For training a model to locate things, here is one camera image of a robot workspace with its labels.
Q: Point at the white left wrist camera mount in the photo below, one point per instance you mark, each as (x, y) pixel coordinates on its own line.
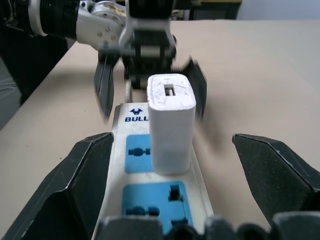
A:
(129, 27)

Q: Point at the white blue power strip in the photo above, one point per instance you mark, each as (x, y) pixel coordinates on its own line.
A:
(117, 152)

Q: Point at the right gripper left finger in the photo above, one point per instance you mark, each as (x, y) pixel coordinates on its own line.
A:
(65, 175)

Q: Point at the white usb charger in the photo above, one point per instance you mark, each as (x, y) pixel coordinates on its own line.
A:
(172, 130)

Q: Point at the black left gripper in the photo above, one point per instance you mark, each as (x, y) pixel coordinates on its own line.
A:
(150, 62)

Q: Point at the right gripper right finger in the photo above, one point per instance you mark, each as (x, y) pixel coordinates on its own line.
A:
(277, 175)

